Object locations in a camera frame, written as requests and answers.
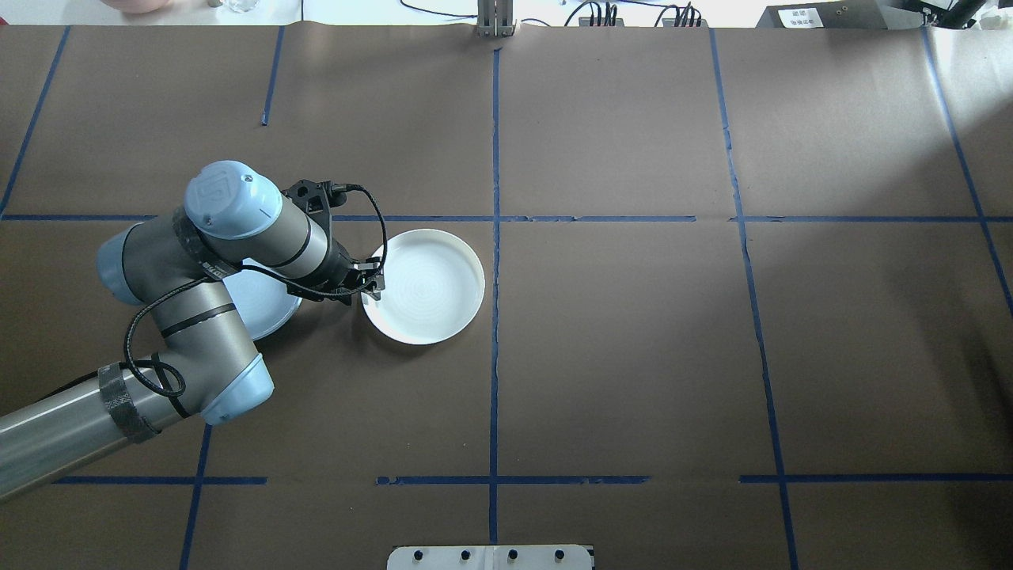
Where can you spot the white round plate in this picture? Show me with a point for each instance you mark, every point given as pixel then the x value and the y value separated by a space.
pixel 431 285

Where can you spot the light blue round plate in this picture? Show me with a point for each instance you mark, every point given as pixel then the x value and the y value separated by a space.
pixel 269 305

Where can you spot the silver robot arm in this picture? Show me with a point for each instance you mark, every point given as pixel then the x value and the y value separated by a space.
pixel 198 340

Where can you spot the clear glass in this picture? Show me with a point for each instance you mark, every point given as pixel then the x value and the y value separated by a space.
pixel 242 5

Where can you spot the black box with white label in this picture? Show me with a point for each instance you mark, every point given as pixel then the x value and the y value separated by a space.
pixel 839 16

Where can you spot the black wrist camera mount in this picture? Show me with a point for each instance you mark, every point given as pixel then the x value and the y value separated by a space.
pixel 309 198

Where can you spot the aluminium corner post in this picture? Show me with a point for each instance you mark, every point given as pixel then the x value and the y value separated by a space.
pixel 496 17

